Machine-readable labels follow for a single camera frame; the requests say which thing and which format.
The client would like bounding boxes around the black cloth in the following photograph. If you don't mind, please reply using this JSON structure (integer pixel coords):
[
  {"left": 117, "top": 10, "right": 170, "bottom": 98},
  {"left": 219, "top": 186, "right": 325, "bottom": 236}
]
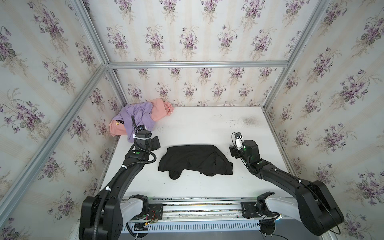
[{"left": 158, "top": 145, "right": 233, "bottom": 180}]

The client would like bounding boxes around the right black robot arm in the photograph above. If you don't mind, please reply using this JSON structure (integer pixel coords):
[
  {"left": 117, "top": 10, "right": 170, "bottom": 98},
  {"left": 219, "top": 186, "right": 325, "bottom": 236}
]
[{"left": 229, "top": 140, "right": 345, "bottom": 236}]

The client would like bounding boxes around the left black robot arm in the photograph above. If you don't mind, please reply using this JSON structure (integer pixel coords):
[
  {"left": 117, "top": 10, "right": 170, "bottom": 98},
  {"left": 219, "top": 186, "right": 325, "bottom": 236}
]
[{"left": 79, "top": 116, "right": 161, "bottom": 240}]

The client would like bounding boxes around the pink cloth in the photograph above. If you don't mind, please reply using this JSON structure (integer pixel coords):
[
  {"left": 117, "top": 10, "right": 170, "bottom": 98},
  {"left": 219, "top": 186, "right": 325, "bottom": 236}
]
[{"left": 109, "top": 98, "right": 174, "bottom": 137}]

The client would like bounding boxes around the purple cloth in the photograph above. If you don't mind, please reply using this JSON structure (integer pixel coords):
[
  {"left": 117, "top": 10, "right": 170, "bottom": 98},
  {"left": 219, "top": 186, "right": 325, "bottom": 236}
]
[{"left": 113, "top": 102, "right": 156, "bottom": 143}]

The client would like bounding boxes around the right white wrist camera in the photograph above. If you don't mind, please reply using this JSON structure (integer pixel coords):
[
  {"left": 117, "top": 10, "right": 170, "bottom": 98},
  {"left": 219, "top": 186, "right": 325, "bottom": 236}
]
[{"left": 232, "top": 132, "right": 244, "bottom": 150}]

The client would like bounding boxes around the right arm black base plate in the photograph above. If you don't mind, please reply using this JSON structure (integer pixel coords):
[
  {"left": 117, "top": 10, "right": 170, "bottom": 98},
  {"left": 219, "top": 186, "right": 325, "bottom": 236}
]
[{"left": 241, "top": 201, "right": 280, "bottom": 219}]

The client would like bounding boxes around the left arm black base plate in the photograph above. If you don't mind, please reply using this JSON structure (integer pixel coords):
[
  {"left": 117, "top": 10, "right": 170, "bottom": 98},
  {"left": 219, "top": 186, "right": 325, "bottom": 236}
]
[{"left": 132, "top": 204, "right": 164, "bottom": 222}]

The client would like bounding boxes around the aluminium mounting rail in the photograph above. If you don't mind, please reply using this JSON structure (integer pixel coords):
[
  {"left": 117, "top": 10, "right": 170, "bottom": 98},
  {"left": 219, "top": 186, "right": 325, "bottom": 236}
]
[{"left": 121, "top": 195, "right": 294, "bottom": 223}]

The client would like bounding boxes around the white perforated cable tray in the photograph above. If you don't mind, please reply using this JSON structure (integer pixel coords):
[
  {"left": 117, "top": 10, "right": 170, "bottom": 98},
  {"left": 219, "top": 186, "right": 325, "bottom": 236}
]
[{"left": 129, "top": 220, "right": 260, "bottom": 234}]

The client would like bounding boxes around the aluminium cage frame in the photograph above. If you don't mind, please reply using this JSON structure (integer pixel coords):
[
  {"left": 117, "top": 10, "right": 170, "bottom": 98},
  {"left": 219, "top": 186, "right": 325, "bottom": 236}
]
[{"left": 1, "top": 1, "right": 330, "bottom": 225}]

